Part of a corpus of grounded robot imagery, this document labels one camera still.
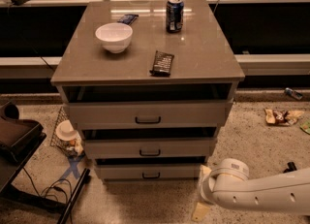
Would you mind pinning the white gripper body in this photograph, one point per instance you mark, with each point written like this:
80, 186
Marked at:
204, 185

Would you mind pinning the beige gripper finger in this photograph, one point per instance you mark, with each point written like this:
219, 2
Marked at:
200, 211

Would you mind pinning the grey drawer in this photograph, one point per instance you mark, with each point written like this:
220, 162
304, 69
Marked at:
148, 171
149, 148
175, 114

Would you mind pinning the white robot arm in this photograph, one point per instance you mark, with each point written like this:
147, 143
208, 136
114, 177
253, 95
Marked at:
286, 192

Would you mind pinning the grey drawer cabinet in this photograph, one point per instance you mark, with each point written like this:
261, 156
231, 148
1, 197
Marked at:
203, 69

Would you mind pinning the black floor leg right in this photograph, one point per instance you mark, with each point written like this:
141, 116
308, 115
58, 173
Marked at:
290, 167

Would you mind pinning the black floor leg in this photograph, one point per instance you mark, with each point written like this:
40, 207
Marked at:
290, 167
66, 212

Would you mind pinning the crumpled snack bag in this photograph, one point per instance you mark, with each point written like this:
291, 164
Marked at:
282, 118

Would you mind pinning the green packet on floor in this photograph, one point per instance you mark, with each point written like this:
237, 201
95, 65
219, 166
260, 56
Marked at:
305, 126

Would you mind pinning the black floor leg left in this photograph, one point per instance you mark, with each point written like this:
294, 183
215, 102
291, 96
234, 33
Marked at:
66, 212

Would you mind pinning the dark chocolate bar wrapper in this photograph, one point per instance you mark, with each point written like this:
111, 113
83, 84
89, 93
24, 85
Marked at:
162, 64

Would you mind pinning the white cup in basket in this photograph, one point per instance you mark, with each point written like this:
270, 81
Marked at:
65, 131

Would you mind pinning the blue soda can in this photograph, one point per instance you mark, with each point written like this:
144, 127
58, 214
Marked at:
174, 15

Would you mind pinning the white ceramic bowl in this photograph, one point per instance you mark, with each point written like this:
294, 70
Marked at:
114, 37

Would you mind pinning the blue snack bar wrapper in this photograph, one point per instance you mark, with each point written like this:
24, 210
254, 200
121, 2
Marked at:
128, 19

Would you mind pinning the black tray on stand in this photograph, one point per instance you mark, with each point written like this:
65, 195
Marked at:
19, 139

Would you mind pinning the wire basket with items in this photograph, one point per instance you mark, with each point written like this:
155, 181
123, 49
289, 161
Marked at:
71, 148

